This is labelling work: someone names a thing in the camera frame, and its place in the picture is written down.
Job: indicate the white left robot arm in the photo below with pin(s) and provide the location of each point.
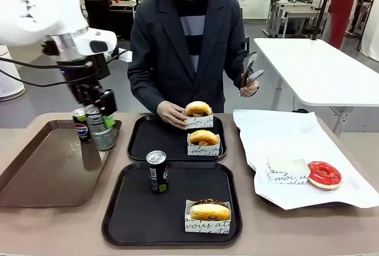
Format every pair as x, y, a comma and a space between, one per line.
35, 7

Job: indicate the person in dark jacket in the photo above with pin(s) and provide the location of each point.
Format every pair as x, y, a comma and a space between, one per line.
165, 45

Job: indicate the red glazed donut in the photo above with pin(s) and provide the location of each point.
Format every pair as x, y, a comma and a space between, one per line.
324, 176

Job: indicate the metal serving tongs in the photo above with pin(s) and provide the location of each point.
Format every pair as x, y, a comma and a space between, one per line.
251, 66

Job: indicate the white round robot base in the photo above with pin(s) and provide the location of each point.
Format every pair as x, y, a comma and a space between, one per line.
9, 78

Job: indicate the black green Pepsi can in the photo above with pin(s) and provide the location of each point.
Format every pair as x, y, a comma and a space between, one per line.
81, 128
158, 173

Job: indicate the black slanted pole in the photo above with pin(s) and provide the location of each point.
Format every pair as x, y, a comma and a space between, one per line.
324, 4

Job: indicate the silver soda can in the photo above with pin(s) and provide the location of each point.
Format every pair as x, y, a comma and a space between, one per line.
102, 137

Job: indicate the white folding table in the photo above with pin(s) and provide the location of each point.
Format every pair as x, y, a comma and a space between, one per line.
319, 69

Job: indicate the plain glazed donut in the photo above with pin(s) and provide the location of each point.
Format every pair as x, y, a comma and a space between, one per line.
197, 108

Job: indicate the person's right forearm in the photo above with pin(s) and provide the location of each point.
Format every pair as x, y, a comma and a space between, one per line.
145, 90

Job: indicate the yellow sprinkled donut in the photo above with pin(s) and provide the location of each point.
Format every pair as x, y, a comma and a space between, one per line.
203, 137

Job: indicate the background table with items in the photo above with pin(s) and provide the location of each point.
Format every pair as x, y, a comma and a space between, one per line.
124, 4

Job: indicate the person's left forearm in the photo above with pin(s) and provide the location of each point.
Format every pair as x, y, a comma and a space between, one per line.
237, 60

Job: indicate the grey background work table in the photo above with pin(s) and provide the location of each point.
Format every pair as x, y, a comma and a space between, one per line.
296, 11

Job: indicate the person's right hand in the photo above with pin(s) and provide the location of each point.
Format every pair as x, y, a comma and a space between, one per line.
170, 113

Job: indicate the person's left hand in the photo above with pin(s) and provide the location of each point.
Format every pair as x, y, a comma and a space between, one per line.
250, 90

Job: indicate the chocolate topped donut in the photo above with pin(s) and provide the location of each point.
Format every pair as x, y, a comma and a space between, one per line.
207, 226

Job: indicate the white paper sheet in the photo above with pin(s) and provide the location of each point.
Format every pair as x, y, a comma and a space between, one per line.
284, 137

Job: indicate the brown rectangular serving tray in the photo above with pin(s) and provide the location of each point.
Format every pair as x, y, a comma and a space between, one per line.
47, 167

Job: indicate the black square serving tray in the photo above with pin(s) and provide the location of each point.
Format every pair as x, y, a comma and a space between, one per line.
148, 214
160, 140

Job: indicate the chocolate sprinkled donut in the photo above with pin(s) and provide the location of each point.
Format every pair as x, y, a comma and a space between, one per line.
210, 210

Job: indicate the white printed paper donut box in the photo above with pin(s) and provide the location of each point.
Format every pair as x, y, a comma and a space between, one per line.
287, 171
201, 122

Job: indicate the black tray under paper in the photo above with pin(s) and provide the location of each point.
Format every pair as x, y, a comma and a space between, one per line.
274, 202

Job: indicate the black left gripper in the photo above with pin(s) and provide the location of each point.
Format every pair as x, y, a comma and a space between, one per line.
86, 72

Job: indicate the person in red clothes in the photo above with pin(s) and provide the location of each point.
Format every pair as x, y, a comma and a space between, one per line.
340, 7

